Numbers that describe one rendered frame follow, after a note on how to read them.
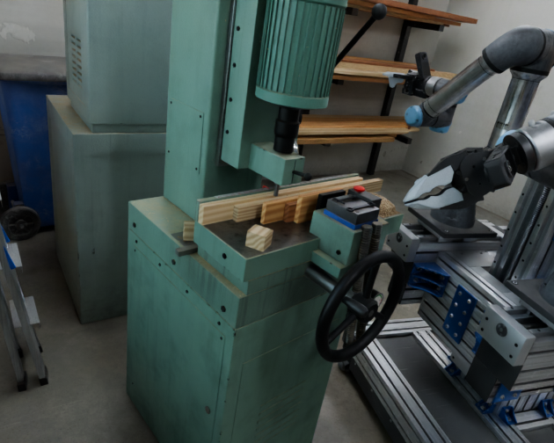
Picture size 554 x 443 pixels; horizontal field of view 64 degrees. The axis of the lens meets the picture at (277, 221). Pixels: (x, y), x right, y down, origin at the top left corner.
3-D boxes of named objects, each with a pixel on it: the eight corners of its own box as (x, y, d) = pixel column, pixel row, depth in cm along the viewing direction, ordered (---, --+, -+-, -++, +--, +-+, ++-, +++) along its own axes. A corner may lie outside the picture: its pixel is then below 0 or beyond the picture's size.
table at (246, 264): (269, 306, 92) (273, 282, 89) (191, 241, 111) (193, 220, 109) (426, 244, 130) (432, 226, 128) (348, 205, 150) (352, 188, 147)
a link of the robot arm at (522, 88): (457, 185, 162) (513, 23, 139) (482, 182, 170) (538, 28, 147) (485, 198, 153) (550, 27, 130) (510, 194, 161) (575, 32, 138)
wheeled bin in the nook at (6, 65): (-1, 248, 244) (-25, 63, 203) (-12, 208, 282) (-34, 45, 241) (118, 231, 281) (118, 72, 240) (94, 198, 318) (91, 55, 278)
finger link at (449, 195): (404, 215, 80) (452, 195, 79) (412, 221, 74) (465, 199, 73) (397, 199, 79) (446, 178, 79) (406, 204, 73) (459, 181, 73)
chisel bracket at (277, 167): (280, 192, 111) (285, 159, 107) (245, 172, 120) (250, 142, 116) (301, 188, 115) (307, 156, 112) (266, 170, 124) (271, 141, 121)
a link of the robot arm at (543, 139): (568, 163, 71) (552, 114, 70) (540, 174, 71) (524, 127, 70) (541, 161, 78) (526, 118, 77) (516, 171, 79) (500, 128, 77)
